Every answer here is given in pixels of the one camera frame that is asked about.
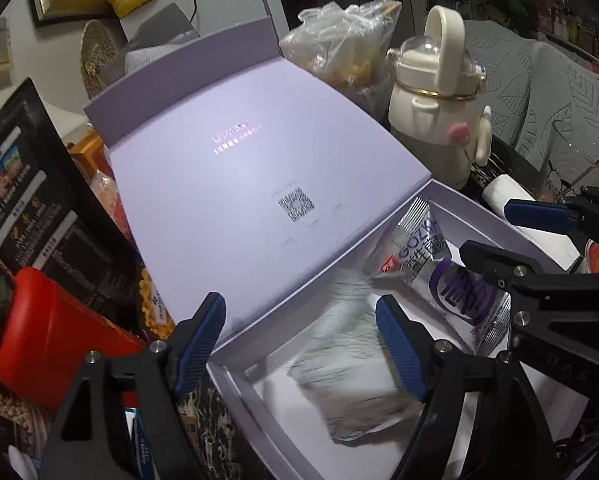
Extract silver purple snack packet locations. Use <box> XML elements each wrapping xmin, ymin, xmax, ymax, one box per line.
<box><xmin>367</xmin><ymin>197</ymin><xmax>513</xmax><ymax>356</ymax></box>

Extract cream cartoon water bottle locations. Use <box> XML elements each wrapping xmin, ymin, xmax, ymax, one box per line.
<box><xmin>387</xmin><ymin>5</ymin><xmax>495</xmax><ymax>191</ymax></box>

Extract grey plastic bag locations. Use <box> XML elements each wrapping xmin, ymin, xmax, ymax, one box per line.
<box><xmin>124</xmin><ymin>2</ymin><xmax>200</xmax><ymax>68</ymax></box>

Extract grey leaf-pattern chair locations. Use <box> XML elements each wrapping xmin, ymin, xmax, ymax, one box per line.
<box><xmin>459</xmin><ymin>20</ymin><xmax>599</xmax><ymax>181</ymax></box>

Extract white printed soft packet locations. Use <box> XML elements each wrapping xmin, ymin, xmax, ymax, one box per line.
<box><xmin>284</xmin><ymin>267</ymin><xmax>425</xmax><ymax>443</ymax></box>

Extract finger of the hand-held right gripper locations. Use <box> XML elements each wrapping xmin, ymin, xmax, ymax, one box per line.
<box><xmin>504</xmin><ymin>186</ymin><xmax>599</xmax><ymax>241</ymax></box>
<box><xmin>459</xmin><ymin>240</ymin><xmax>599</xmax><ymax>391</ymax></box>

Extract lavender gift box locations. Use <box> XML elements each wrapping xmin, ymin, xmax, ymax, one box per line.
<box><xmin>83</xmin><ymin>16</ymin><xmax>595</xmax><ymax>480</ymax></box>

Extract clear plastic food bag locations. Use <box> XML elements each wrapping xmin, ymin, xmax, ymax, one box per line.
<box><xmin>279</xmin><ymin>0</ymin><xmax>403</xmax><ymax>116</ymax></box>

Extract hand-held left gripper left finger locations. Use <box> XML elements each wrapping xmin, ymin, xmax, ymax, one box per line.
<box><xmin>39</xmin><ymin>292</ymin><xmax>227</xmax><ymax>480</ymax></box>

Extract woven straw fan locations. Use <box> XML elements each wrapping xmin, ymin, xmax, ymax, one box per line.
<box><xmin>80</xmin><ymin>19</ymin><xmax>117</xmax><ymax>101</ymax></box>

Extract white paper roll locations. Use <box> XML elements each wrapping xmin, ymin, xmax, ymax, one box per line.
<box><xmin>482</xmin><ymin>174</ymin><xmax>587</xmax><ymax>271</ymax></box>

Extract glass mug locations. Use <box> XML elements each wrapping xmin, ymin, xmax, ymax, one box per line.
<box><xmin>544</xmin><ymin>120</ymin><xmax>599</xmax><ymax>206</ymax></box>

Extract red plastic container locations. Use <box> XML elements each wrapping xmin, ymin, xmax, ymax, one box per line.
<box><xmin>0</xmin><ymin>267</ymin><xmax>147</xmax><ymax>411</ymax></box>

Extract black printed pouch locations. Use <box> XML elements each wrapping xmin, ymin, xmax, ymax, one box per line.
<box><xmin>0</xmin><ymin>77</ymin><xmax>145</xmax><ymax>311</ymax></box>

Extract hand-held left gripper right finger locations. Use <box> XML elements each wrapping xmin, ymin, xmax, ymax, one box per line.
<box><xmin>374</xmin><ymin>294</ymin><xmax>575</xmax><ymax>480</ymax></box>

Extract yellow corn snack packet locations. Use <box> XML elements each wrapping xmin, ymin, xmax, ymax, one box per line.
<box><xmin>139</xmin><ymin>267</ymin><xmax>177</xmax><ymax>341</ymax></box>

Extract black power cable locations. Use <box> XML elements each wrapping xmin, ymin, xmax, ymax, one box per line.
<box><xmin>189</xmin><ymin>0</ymin><xmax>206</xmax><ymax>36</ymax></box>

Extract white fridge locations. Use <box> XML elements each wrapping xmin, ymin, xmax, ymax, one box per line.
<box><xmin>119</xmin><ymin>0</ymin><xmax>280</xmax><ymax>56</ymax></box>

